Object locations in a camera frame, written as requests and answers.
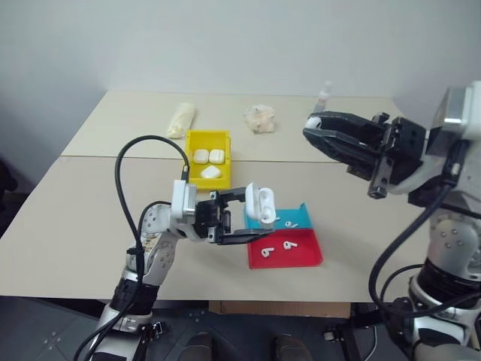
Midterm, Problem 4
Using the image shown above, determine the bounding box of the red plastic tray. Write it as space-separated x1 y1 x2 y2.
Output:
247 228 325 271

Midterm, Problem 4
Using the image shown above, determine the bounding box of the brown cardboard piece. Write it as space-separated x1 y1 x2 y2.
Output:
208 300 352 317

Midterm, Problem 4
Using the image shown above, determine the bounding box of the cream rolled cloth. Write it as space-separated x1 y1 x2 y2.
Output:
166 102 198 139

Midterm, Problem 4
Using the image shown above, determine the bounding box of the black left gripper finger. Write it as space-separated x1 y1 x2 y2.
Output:
216 228 274 247
217 187 248 205

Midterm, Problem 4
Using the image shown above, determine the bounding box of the black object at room edge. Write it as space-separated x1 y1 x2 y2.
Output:
0 156 18 214

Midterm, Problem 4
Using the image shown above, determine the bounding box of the small clear bottle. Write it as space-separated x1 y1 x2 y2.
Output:
316 80 334 114

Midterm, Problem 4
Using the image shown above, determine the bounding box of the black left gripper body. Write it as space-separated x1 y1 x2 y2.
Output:
194 190 233 245

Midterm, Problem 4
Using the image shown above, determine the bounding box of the crumpled clear plastic bag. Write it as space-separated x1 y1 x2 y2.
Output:
242 104 277 135

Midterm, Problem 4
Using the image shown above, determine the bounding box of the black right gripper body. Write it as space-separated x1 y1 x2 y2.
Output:
367 111 429 199

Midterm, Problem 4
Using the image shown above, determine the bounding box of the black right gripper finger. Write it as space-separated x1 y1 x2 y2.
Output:
302 128 379 178
307 110 389 143

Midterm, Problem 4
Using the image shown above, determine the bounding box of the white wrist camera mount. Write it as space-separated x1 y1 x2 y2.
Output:
168 179 211 242
389 80 481 196

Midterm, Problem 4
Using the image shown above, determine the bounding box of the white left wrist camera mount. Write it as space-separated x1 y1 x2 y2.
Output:
168 179 211 242

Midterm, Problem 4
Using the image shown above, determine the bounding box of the dark rounded shoe shape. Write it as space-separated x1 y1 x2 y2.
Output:
273 334 313 361
179 332 216 361

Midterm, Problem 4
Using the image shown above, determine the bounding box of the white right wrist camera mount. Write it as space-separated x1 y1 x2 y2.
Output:
389 80 481 196

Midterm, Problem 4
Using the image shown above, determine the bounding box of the yellow plastic bin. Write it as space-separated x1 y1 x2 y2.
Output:
185 129 233 191

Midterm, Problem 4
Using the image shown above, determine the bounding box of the blue plastic tray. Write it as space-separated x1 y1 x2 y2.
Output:
242 202 315 231

